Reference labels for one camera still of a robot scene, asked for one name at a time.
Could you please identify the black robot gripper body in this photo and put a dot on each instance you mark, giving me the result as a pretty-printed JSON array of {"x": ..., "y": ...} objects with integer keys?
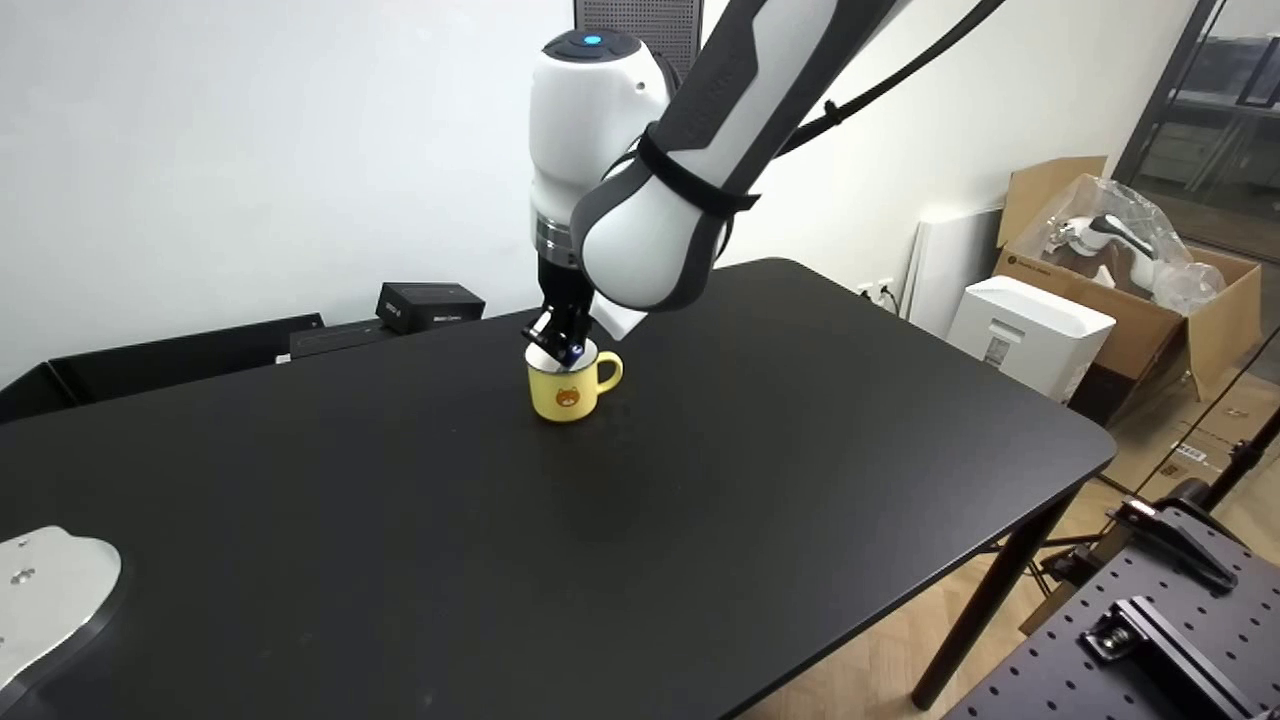
[{"x": 565, "y": 288}]

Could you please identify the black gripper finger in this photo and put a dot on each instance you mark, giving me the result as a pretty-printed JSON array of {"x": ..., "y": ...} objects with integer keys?
[
  {"x": 540, "y": 329},
  {"x": 583, "y": 335}
]

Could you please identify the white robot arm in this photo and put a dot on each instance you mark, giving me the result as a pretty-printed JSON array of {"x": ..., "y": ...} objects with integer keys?
[{"x": 632, "y": 195}]

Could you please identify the yellow enamel mug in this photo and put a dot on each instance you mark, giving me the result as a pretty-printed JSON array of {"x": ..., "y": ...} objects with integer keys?
[{"x": 565, "y": 393}]

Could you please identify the black small box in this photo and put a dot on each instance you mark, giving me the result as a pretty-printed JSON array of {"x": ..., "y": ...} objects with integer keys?
[{"x": 421, "y": 304}]

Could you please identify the white appliance box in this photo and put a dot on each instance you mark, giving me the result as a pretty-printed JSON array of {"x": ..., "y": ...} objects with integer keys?
[{"x": 1031, "y": 335}]

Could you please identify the black table leg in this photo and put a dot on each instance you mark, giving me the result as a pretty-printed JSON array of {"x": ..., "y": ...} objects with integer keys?
[{"x": 984, "y": 601}]

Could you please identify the black low shelf panel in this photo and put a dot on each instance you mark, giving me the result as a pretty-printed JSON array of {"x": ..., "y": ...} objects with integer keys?
[{"x": 128, "y": 371}]

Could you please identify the clear plastic bag packaging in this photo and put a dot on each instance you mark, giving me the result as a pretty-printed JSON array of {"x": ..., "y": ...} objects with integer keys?
[{"x": 1095, "y": 216}]

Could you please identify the white round plate base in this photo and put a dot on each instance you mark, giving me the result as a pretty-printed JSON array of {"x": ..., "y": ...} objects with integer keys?
[{"x": 50, "y": 591}]

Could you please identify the open cardboard box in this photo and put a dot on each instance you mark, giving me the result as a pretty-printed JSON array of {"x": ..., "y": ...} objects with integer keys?
[{"x": 1150, "y": 345}]

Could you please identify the black perforated metal board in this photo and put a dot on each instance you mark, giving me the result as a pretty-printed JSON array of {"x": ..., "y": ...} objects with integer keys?
[{"x": 1178, "y": 624}]

